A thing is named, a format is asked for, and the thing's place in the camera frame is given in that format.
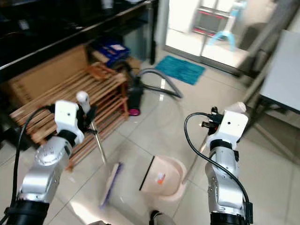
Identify broom with purple bristles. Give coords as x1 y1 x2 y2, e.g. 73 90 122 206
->
76 90 125 209

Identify beige long-handled dustpan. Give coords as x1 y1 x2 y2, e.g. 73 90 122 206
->
138 101 248 203

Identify teal floor mat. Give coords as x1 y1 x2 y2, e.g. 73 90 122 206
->
154 55 207 86

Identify wooden slatted shoe rack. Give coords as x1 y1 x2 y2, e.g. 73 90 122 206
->
8 61 130 172

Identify brown cardboard box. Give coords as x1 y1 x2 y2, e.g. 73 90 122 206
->
4 44 92 111

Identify blue carton box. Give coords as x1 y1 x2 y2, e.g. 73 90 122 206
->
93 39 131 67

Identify white table with grey legs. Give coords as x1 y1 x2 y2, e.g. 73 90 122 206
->
239 0 300 162

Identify blue and white mop stand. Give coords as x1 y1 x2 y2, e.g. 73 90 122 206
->
205 0 248 52

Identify black long table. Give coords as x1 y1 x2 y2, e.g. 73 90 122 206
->
0 0 159 141

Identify folded step ladder red stripes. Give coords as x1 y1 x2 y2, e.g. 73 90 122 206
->
192 6 229 37

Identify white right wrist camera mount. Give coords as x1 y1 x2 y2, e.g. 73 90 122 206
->
205 110 249 150

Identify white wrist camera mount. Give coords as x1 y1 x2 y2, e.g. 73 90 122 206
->
54 99 83 144
205 110 249 150

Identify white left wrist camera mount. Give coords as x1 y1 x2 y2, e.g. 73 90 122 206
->
54 99 83 144

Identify black vacuum cleaner grey hose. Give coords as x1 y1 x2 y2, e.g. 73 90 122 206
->
123 63 184 118

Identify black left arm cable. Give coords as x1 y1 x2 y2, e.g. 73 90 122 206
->
6 105 58 225

